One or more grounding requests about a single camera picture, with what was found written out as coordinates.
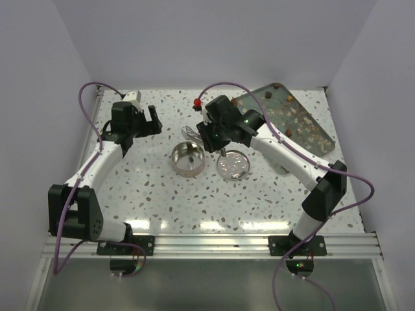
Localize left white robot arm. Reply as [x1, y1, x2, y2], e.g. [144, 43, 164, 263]
[48, 101, 162, 255]

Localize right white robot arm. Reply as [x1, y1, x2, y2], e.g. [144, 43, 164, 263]
[193, 95, 347, 255]

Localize round silver tin lid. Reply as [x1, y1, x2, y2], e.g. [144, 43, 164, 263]
[217, 150, 250, 180]

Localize round silver tin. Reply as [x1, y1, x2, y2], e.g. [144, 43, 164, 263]
[171, 141, 205, 178]

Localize green floral metal tray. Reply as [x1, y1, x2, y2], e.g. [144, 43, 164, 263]
[252, 83, 335, 157]

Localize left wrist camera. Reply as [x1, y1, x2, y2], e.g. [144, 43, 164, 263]
[123, 90, 141, 109]

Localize red cable connector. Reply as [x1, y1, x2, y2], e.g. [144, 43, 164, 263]
[193, 98, 202, 111]

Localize aluminium rail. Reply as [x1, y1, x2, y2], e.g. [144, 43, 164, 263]
[41, 233, 382, 259]

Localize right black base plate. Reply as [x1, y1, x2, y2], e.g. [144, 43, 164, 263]
[268, 235, 327, 258]

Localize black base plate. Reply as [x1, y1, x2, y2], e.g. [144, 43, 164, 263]
[268, 235, 327, 258]
[97, 235, 155, 256]

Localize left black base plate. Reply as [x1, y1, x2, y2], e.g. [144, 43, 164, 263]
[97, 235, 155, 256]

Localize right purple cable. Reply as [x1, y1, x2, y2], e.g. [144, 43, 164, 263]
[198, 82, 374, 311]

